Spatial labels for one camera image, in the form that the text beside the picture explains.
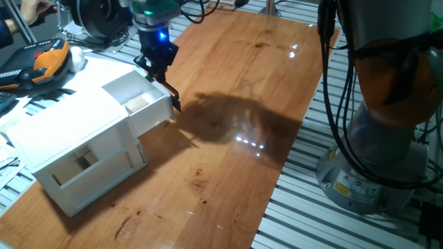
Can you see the black frame eyeglasses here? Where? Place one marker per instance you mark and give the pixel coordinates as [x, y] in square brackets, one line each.
[10, 164]

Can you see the glossy brown wooden board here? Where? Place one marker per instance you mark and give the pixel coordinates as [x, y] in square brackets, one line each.
[225, 103]

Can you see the aluminium frame profile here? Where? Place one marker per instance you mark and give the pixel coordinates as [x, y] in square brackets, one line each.
[270, 7]

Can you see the green cloth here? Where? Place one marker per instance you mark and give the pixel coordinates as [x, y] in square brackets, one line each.
[436, 22]

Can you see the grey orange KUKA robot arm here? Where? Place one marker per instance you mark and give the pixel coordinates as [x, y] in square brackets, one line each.
[391, 69]

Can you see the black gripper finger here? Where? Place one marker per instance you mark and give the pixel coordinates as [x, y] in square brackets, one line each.
[167, 71]
[143, 65]

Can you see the light wooden cube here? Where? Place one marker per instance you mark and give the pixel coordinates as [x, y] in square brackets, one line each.
[137, 103]

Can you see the orange black teach pendant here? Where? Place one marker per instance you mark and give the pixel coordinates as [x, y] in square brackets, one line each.
[41, 62]

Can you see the bare person hand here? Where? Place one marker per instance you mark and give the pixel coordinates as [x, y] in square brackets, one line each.
[33, 8]

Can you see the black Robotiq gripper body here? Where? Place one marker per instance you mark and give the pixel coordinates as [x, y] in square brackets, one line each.
[157, 48]

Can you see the grey metal pole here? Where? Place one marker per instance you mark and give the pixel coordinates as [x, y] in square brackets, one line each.
[20, 24]

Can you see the forearm in dark blue sleeve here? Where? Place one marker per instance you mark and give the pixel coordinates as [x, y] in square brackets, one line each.
[7, 32]

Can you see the black filament spool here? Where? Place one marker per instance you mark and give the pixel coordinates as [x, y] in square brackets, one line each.
[98, 15]

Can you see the white plastic drawer cabinet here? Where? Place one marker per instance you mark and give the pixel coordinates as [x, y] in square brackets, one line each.
[62, 124]

